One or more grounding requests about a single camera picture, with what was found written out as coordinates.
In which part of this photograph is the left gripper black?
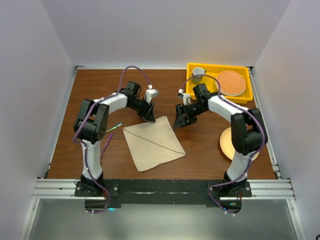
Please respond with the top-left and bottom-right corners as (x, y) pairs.
(128, 97), (156, 123)

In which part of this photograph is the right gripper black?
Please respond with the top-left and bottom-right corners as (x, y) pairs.
(173, 102), (207, 130)

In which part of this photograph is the beige cloth napkin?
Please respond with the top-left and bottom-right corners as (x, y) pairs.
(123, 116), (186, 172)

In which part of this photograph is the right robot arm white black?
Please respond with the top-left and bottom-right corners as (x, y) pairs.
(173, 83), (268, 197)

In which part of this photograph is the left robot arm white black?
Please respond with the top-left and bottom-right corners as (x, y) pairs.
(72, 81), (159, 196)

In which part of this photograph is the iridescent fork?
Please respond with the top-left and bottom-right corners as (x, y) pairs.
(105, 122), (123, 134)

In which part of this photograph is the grey ceramic mug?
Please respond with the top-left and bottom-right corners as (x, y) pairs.
(191, 67), (206, 85)

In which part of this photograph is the gold purple spoon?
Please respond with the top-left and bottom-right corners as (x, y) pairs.
(100, 133), (114, 159)

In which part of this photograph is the yellow plastic tray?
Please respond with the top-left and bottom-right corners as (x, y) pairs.
(183, 62), (253, 104)

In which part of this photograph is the golden round plate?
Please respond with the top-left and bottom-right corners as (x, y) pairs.
(219, 126), (260, 161)

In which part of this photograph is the orange woven coaster plate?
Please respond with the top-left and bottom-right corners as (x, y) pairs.
(216, 70), (247, 96)

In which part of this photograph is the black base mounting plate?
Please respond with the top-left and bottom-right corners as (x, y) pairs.
(74, 179), (252, 213)

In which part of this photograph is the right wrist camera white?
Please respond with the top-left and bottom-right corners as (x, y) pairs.
(177, 89), (192, 105)

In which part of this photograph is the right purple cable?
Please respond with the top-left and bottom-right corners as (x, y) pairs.
(178, 74), (267, 186)

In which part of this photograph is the purple cable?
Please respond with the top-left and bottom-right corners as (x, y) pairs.
(178, 74), (267, 186)
(72, 65), (153, 181)

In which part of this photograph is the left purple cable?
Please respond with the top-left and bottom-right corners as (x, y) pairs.
(72, 65), (153, 181)

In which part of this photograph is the aluminium frame rail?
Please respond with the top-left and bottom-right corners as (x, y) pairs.
(20, 179), (307, 240)

